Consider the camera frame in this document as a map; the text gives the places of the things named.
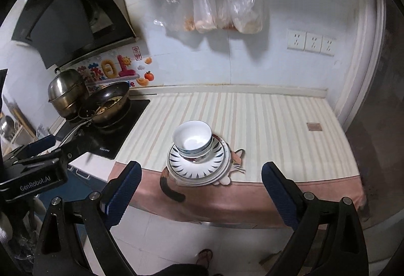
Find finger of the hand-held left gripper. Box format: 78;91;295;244
2;135;56;163
14;134;93;167

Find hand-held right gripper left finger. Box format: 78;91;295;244
33;161;142;276

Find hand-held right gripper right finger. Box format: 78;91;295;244
261;161;370;276

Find black striped white plate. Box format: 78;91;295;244
168;137;225;178

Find pink floral white plate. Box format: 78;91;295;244
166;135;230;183

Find blue patterned white bowl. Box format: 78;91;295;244
173;120;213;163

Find striped cat print tablecloth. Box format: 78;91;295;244
108;91;368;229

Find black induction cooktop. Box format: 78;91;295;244
55;99;151;160

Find steel pot with lid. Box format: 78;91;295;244
47;68;89;119

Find dark frying pan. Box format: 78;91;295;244
58;80;131;147

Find person's sandaled foot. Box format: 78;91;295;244
196;249;213;267

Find black range hood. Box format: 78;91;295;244
11;0;138;70

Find colourful wall stickers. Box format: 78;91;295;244
80;45;155;89

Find white wall outlet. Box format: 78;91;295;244
321;37;337;57
287;29;307;51
305;32;323;53

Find white door frame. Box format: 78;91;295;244
335;0;387;125

